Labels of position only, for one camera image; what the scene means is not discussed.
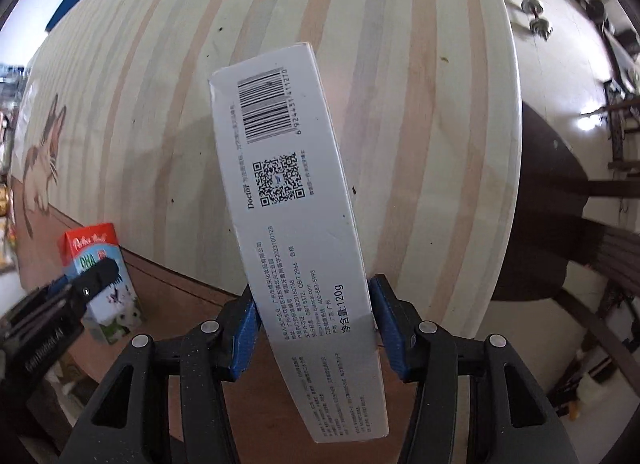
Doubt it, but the long white toothpaste box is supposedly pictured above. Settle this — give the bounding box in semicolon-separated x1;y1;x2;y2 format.
209;43;388;444

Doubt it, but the red blue milk carton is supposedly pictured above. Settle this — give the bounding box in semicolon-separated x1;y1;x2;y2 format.
56;221;147;346

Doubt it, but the dark wooden chair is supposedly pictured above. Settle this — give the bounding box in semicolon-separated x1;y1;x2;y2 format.
492;105;639;392

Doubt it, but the cat pattern table mat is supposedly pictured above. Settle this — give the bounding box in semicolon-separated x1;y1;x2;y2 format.
6;0;524;464

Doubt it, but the pair of small dumbbells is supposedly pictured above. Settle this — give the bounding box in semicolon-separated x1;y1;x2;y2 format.
521;0;552;41

